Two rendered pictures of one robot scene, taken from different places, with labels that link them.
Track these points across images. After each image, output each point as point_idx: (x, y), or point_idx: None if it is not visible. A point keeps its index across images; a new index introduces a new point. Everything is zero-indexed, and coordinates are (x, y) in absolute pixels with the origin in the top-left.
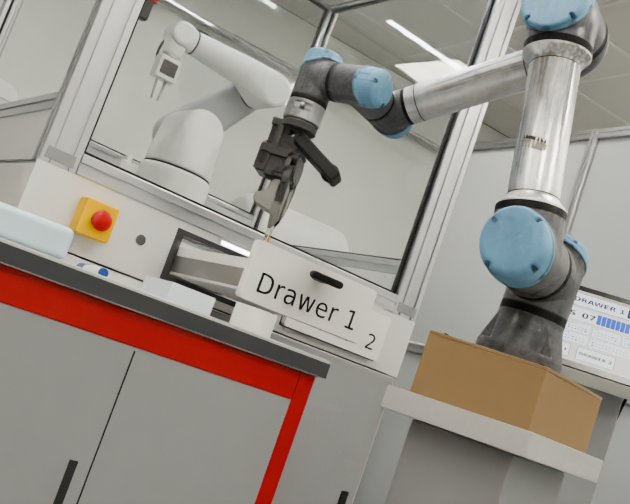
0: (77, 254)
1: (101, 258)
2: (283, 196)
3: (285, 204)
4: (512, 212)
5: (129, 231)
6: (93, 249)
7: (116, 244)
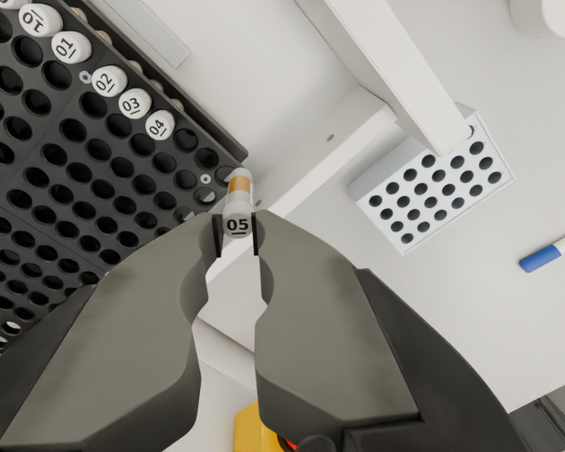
0: (254, 395)
1: (224, 386)
2: (387, 294)
3: (179, 297)
4: None
5: (193, 435)
6: (238, 402)
7: (209, 409)
